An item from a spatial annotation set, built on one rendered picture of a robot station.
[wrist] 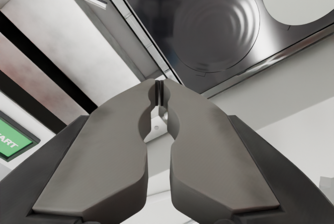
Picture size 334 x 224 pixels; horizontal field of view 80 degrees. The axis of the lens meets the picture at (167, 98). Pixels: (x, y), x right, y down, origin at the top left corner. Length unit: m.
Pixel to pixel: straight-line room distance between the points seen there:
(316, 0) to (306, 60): 0.08
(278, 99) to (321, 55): 0.08
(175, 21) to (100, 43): 0.10
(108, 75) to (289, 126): 0.23
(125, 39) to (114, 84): 0.08
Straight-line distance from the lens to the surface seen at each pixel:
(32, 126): 0.27
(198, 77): 0.27
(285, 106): 0.27
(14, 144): 0.29
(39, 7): 0.29
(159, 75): 0.32
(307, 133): 0.28
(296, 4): 0.28
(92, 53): 0.28
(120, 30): 0.33
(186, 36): 0.25
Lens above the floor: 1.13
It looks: 57 degrees down
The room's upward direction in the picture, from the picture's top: 177 degrees clockwise
